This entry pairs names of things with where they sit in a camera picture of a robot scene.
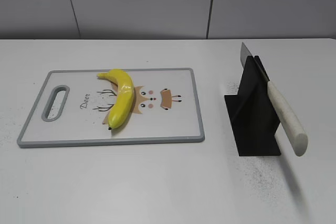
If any knife with white handle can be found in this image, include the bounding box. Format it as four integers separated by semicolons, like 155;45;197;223
240;42;308;157

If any yellow plastic banana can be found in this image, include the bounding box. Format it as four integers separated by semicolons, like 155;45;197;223
97;69;135;130

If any black knife stand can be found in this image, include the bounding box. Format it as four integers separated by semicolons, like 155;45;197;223
224;56;281;156

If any white grey-rimmed cutting board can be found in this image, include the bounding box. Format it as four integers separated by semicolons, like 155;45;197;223
17;68;205;148

